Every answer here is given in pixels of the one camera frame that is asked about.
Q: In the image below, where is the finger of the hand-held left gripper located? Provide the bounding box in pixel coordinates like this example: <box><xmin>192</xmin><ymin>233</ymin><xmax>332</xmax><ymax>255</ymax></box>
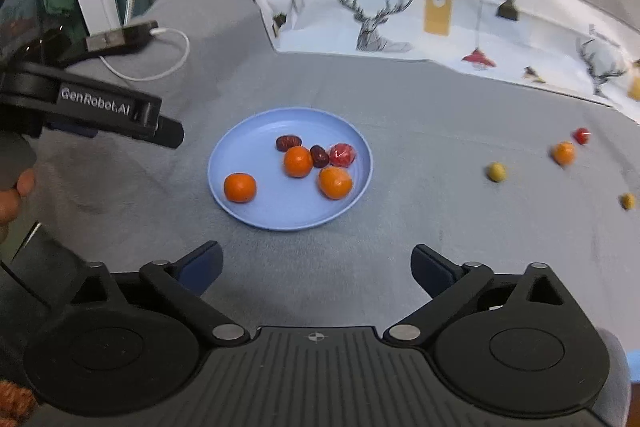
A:
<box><xmin>131</xmin><ymin>99</ymin><xmax>185</xmax><ymax>150</ymax></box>
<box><xmin>47</xmin><ymin>117</ymin><xmax>99</xmax><ymax>139</ymax></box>

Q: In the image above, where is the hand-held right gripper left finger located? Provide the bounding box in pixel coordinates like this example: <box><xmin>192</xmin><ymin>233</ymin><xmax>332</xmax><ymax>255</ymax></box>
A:
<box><xmin>62</xmin><ymin>241</ymin><xmax>251</xmax><ymax>348</ymax></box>

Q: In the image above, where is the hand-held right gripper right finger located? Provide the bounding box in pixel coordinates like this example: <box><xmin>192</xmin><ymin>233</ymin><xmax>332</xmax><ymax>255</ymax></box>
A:
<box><xmin>382</xmin><ymin>244</ymin><xmax>581</xmax><ymax>348</ymax></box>

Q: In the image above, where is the small orange tangerine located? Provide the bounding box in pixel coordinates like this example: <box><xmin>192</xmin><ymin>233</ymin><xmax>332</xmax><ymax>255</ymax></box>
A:
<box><xmin>223</xmin><ymin>173</ymin><xmax>258</xmax><ymax>204</ymax></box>
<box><xmin>283</xmin><ymin>146</ymin><xmax>314</xmax><ymax>178</ymax></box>
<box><xmin>552</xmin><ymin>141</ymin><xmax>577</xmax><ymax>166</ymax></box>

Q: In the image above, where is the blue plastic plate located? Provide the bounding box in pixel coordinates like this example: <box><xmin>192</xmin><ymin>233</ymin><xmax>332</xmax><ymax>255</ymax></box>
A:
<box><xmin>207</xmin><ymin>107</ymin><xmax>374</xmax><ymax>233</ymax></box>

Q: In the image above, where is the plastic tangerine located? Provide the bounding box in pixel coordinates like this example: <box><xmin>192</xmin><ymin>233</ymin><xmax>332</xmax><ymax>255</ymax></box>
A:
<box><xmin>318</xmin><ymin>166</ymin><xmax>354</xmax><ymax>200</ymax></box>

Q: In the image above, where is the plastic red fruit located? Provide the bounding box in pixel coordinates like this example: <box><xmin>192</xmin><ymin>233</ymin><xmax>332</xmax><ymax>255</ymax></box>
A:
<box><xmin>328</xmin><ymin>143</ymin><xmax>357</xmax><ymax>168</ymax></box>

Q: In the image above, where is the person's left hand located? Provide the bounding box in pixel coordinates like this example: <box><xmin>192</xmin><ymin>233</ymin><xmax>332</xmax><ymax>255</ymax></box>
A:
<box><xmin>0</xmin><ymin>168</ymin><xmax>37</xmax><ymax>228</ymax></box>

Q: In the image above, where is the grey bed sheet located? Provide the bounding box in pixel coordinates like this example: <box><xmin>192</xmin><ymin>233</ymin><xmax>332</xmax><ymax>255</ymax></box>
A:
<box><xmin>0</xmin><ymin>0</ymin><xmax>640</xmax><ymax>343</ymax></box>

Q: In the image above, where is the person's knee in grey trousers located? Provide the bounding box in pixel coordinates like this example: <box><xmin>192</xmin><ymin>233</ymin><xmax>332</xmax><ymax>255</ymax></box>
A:
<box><xmin>597</xmin><ymin>327</ymin><xmax>640</xmax><ymax>427</ymax></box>

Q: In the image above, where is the orange patterned cloth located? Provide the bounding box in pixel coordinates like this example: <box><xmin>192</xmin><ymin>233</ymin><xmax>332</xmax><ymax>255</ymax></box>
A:
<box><xmin>0</xmin><ymin>377</ymin><xmax>41</xmax><ymax>427</ymax></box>

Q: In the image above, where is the white charging cable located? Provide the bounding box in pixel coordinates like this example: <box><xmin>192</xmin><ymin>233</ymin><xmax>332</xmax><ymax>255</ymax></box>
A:
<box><xmin>99</xmin><ymin>28</ymin><xmax>191</xmax><ymax>82</ymax></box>

